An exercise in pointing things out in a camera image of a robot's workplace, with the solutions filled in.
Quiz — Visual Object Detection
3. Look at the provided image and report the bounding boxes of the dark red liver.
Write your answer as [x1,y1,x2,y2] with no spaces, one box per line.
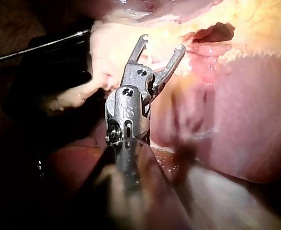
[45,0,281,195]

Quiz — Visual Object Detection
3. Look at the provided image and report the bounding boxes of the right arm instrument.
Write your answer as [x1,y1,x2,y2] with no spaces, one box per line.
[104,61,158,147]

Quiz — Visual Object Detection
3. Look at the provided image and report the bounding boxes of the pale fatty tissue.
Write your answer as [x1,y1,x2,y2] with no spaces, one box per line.
[41,19,155,117]

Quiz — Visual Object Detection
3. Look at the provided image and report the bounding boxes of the right arm instrument jaw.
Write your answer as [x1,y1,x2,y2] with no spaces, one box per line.
[151,43,187,88]
[127,34,149,65]

